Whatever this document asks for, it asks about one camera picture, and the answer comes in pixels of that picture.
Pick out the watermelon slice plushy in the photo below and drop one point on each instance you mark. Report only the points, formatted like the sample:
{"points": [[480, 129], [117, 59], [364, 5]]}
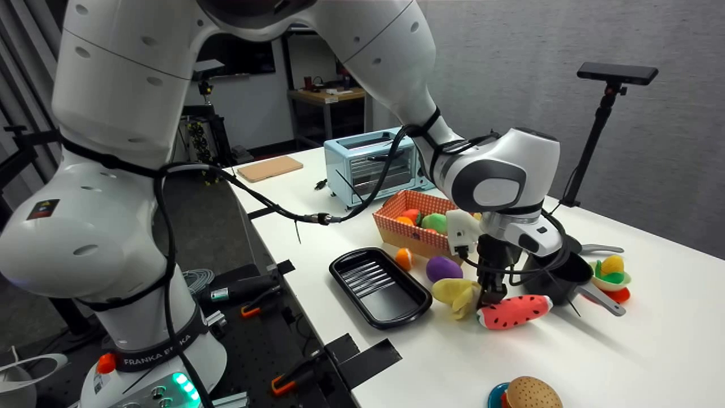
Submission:
{"points": [[515, 312]]}

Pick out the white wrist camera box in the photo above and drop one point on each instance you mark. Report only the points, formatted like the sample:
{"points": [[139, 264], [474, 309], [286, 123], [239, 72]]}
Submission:
{"points": [[459, 231]]}

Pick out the toy burger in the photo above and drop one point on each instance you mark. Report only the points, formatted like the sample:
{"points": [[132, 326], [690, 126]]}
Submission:
{"points": [[533, 396]]}

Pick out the red checkered cardboard box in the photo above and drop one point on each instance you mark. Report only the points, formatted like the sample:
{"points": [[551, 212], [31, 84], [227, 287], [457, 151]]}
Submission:
{"points": [[412, 236]]}

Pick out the black tape strip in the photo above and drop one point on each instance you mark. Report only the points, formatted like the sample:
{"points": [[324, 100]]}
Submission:
{"points": [[375, 362], [285, 265]]}

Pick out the green pear plushy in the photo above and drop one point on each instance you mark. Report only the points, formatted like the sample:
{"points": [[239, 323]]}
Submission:
{"points": [[437, 224]]}

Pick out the yellow banana plushy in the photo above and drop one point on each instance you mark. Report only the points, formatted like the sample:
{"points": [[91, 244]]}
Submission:
{"points": [[457, 296]]}

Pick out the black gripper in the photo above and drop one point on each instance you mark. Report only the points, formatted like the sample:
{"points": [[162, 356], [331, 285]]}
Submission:
{"points": [[499, 247]]}

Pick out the purple plush fruit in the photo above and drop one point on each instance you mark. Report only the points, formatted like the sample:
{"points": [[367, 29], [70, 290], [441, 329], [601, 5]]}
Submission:
{"points": [[442, 269]]}

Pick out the yellow green toy vegetable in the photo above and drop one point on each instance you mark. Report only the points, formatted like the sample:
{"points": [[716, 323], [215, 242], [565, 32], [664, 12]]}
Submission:
{"points": [[613, 276]]}

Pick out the orange plush ball white patch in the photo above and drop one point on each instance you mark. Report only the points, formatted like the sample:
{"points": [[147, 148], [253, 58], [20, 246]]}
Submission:
{"points": [[405, 259]]}

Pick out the light blue toaster oven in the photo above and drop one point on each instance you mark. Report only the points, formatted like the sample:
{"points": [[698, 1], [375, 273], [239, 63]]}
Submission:
{"points": [[364, 161]]}

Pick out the teal toy plate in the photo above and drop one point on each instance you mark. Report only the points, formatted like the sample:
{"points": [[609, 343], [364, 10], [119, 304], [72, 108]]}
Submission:
{"points": [[497, 397]]}

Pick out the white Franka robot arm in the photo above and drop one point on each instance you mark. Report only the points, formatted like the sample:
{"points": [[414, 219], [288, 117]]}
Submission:
{"points": [[128, 151]]}

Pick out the black ribbed grill tray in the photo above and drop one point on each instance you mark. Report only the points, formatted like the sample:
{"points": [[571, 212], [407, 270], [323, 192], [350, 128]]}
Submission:
{"points": [[378, 287]]}

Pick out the wooden board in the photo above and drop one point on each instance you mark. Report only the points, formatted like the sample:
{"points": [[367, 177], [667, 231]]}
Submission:
{"points": [[271, 169]]}

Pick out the black stand with pole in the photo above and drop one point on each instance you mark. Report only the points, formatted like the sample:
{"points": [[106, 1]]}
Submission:
{"points": [[614, 73]]}

